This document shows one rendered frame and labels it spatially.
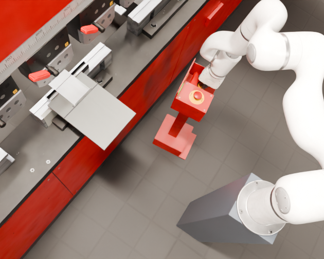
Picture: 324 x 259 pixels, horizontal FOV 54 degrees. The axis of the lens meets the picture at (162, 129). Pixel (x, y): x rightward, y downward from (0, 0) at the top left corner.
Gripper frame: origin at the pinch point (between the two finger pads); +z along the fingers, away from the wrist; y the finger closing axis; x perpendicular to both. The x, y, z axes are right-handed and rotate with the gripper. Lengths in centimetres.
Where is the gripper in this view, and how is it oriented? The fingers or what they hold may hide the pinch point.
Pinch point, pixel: (204, 85)
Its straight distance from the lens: 157.7
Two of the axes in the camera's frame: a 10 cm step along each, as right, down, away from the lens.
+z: -2.2, 2.8, 9.3
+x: 4.3, -8.3, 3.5
